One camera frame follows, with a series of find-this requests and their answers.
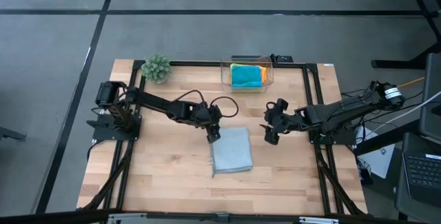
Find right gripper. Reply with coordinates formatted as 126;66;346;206
259;98;296;146

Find grey microfiber towel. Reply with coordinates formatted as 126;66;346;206
209;125;254;177

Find clear plastic bin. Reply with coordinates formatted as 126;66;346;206
220;54;275;94

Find lime green microfiber towel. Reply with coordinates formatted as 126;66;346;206
229;63;265;93

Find orange microfiber towel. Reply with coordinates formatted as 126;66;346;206
258;65;269;84

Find teal microfiber towel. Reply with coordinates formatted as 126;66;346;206
230;64;264;88

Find green artificial potted plant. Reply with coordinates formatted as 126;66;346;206
141;53;172;84

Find white paper bag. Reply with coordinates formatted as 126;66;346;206
356;127;396;179

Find black side desk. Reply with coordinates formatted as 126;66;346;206
353;119;441;224

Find black laptop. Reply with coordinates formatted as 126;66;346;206
401;132;441;207

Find dark grey monitor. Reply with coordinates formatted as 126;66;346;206
418;53;441;142

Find black rig crossbar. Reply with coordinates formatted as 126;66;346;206
0;209;441;224

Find grey chair leg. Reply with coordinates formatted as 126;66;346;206
0;126;28;142

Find black aluminium table frame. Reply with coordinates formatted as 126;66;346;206
82;59;368;216

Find black mounting bracket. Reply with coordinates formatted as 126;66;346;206
269;53;294;63

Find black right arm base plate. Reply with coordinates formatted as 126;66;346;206
307;117;358;146

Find silver metal bracket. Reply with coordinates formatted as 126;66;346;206
298;216;341;224
106;212;150;224

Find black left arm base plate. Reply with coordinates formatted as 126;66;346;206
85;113;143;142

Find black desk frame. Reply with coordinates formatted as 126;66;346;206
371;0;441;70

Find white cable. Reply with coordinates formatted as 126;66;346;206
396;91;441;118

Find yellow extension cord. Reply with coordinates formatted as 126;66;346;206
398;76;426;89

